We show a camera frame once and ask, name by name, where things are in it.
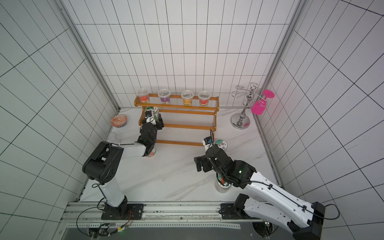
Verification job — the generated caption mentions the green tree lid jar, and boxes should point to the green tree lid jar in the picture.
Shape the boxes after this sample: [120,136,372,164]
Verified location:
[145,107,159,121]

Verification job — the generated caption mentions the flower label seed jar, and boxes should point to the flower label seed jar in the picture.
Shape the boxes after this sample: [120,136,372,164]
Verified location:
[215,140,228,151]

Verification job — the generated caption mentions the orange wooden two-tier shelf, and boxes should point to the orange wooden two-tier shelf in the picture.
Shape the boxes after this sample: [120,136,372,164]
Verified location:
[134,94,219,132]

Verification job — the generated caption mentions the red seed jar monkey lid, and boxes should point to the red seed jar monkey lid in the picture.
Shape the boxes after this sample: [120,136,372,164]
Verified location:
[147,148,156,158]

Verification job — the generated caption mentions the strawberry lid jar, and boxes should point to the strawberry lid jar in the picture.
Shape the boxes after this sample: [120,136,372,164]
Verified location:
[215,175,232,193]

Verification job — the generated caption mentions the small container purple seeds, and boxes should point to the small container purple seeds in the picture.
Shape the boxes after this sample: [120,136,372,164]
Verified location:
[158,89,171,104]

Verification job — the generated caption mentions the small container red seeds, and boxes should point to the small container red seeds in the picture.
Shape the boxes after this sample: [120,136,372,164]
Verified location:
[137,89,150,103]

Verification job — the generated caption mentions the small container brown seeds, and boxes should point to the small container brown seeds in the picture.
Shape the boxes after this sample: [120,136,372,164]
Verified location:
[181,90,194,106]

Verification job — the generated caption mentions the small container dark seeds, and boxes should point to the small container dark seeds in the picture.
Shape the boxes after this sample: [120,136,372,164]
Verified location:
[198,91,211,106]

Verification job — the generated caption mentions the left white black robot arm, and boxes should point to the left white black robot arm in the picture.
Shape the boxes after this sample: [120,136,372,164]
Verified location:
[82,111,164,221]

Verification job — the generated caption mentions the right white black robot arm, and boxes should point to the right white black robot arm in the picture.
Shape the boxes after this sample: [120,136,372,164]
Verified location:
[194,145,327,240]

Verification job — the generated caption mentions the orange patterned glass bowl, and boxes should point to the orange patterned glass bowl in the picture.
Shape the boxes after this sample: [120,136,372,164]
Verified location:
[111,114,128,128]

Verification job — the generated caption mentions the clear glass cup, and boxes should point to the clear glass cup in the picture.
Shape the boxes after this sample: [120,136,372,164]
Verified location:
[106,132,118,144]

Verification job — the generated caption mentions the chrome wine glass rack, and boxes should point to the chrome wine glass rack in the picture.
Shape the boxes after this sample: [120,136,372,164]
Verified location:
[231,83,262,130]

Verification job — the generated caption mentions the pink plastic wine glass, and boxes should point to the pink plastic wine glass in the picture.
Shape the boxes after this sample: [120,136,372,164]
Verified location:
[251,90,275,116]

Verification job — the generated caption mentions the round black floor port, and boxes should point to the round black floor port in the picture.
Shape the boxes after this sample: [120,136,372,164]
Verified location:
[252,222,275,239]

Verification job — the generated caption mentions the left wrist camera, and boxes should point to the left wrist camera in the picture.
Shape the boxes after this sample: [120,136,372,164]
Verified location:
[145,110,154,119]

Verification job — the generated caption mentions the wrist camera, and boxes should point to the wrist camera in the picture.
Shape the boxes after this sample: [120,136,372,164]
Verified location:
[145,110,154,119]
[202,137,214,151]

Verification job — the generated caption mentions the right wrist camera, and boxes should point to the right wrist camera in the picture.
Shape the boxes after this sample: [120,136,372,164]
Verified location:
[202,137,214,151]

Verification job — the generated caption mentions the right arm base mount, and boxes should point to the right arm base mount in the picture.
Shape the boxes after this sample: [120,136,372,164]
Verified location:
[219,203,259,220]

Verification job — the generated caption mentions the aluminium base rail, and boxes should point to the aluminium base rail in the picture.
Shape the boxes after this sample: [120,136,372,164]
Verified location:
[59,202,264,233]

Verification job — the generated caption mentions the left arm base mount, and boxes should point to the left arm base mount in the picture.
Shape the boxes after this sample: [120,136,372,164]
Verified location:
[101,203,145,221]

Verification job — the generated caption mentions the wiring bundle under rail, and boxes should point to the wiring bundle under rail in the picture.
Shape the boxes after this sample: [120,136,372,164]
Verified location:
[74,209,134,239]

